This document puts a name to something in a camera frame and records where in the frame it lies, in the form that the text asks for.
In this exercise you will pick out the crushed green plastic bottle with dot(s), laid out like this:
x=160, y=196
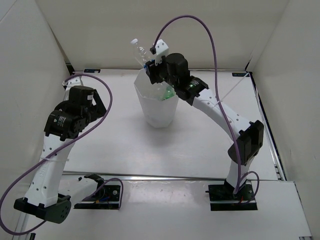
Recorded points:
x=169, y=92

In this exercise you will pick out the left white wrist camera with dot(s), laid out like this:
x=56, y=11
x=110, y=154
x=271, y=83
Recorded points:
x=76, y=81

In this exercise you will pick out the clear bottle blue label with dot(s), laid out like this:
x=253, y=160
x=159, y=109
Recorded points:
x=141, y=54

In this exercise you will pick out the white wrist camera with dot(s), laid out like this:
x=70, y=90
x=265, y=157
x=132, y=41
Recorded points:
x=76, y=81
x=161, y=49

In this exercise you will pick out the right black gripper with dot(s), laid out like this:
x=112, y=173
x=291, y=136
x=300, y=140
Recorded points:
x=152, y=69

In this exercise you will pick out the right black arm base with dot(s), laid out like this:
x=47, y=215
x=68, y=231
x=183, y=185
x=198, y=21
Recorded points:
x=222, y=198

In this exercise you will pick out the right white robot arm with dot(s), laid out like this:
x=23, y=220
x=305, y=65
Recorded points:
x=247, y=136

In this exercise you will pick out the white octagonal plastic bin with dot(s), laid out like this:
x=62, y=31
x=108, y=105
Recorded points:
x=159, y=114

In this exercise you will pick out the clear plastic bottle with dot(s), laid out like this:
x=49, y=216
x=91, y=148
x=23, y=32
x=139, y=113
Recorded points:
x=155, y=92

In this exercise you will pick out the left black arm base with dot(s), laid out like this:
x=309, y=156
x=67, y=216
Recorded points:
x=108, y=194

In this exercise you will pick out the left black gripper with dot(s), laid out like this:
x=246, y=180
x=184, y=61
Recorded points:
x=98, y=109

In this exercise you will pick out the aluminium frame rail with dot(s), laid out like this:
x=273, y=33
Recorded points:
x=139, y=177

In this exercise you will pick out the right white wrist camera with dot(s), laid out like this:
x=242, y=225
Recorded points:
x=161, y=49

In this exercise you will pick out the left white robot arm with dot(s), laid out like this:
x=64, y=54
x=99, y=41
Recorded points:
x=64, y=124

